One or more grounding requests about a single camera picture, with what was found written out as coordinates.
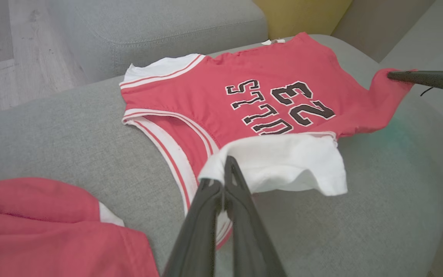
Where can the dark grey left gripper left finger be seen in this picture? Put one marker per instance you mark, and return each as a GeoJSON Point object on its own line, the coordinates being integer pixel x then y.
{"type": "Point", "coordinates": [198, 238]}

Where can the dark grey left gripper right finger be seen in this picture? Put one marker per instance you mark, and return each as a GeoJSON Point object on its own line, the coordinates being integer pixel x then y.
{"type": "Point", "coordinates": [248, 238]}

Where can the red basketball jersey white sleeves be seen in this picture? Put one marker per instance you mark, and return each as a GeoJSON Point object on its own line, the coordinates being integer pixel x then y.
{"type": "Point", "coordinates": [283, 61]}

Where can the red shorts with white trim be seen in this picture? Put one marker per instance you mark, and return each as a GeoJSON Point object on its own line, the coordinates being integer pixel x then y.
{"type": "Point", "coordinates": [44, 238]}

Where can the grey sofa seat cushion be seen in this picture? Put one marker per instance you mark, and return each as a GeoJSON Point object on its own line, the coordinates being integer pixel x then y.
{"type": "Point", "coordinates": [360, 231]}
{"type": "Point", "coordinates": [160, 23]}

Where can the yellow sofa backrest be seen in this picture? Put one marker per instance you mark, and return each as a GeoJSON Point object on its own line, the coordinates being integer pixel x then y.
{"type": "Point", "coordinates": [302, 15]}

